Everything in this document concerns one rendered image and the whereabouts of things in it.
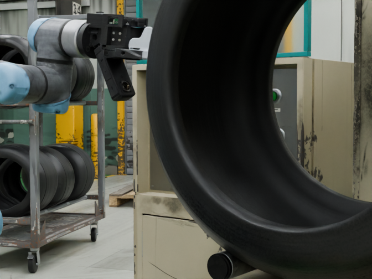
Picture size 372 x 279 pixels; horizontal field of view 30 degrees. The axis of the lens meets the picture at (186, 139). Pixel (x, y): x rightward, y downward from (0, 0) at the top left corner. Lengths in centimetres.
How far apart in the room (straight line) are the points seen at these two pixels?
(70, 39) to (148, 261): 84
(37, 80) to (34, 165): 342
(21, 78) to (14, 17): 1100
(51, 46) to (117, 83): 18
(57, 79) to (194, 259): 72
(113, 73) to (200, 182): 36
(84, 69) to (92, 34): 426
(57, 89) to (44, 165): 353
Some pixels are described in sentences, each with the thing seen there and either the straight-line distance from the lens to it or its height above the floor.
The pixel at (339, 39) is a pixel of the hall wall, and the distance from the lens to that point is 1041.
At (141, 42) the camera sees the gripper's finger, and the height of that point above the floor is 127.
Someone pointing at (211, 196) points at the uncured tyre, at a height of 102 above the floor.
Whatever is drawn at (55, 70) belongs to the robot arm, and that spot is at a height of 122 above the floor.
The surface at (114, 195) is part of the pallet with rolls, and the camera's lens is 781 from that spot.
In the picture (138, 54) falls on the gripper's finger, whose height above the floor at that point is 125.
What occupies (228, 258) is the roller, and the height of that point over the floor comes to 92.
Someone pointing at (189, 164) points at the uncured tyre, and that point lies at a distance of 106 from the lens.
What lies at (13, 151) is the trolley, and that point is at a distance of 493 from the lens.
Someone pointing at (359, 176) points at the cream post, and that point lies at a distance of 138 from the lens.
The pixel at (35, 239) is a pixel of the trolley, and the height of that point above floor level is 24.
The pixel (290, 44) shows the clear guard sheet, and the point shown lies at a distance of 173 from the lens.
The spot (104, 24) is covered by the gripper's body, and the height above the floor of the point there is 131.
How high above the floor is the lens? 116
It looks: 3 degrees down
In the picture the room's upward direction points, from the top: straight up
